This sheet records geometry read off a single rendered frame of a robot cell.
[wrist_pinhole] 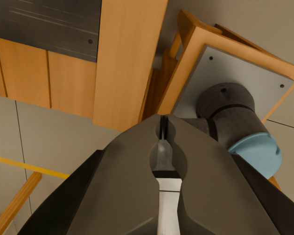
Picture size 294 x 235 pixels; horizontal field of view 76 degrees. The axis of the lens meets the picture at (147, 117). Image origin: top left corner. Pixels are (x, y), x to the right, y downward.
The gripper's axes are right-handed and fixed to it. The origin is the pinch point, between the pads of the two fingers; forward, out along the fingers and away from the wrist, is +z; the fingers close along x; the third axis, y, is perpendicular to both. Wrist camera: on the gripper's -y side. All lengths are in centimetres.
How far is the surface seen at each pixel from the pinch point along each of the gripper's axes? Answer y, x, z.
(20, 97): 20, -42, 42
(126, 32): -0.3, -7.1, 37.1
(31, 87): 16, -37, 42
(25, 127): 100, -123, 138
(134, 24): -2.0, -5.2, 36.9
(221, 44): 2.4, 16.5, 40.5
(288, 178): 139, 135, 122
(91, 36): 0.8, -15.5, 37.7
